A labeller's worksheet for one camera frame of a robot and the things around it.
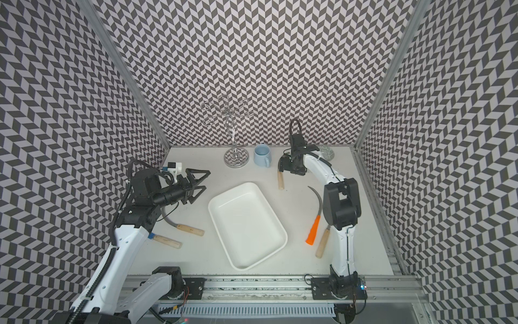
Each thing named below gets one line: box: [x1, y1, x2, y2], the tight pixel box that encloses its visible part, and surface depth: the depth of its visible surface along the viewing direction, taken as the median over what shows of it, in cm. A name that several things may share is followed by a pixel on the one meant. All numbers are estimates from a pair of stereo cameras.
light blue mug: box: [253, 143, 272, 168], surface depth 110 cm
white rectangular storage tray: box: [207, 181, 289, 272], surface depth 90 cm
